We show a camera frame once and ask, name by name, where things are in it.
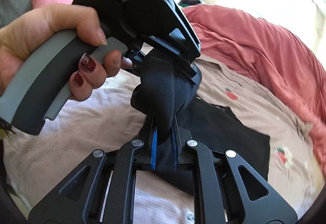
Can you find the coral red blanket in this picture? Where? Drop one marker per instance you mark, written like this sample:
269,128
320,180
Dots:
270,55

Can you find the black orange sweater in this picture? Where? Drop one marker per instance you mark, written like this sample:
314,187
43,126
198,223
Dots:
164,93

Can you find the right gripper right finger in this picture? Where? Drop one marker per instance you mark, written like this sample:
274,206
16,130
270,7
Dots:
226,188

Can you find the beige strawberry print sheet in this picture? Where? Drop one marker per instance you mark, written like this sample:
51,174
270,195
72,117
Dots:
35,164

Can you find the left hand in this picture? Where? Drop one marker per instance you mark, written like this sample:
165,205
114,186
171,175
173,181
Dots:
25,34

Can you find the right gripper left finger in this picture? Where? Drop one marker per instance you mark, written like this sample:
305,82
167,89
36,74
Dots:
101,189

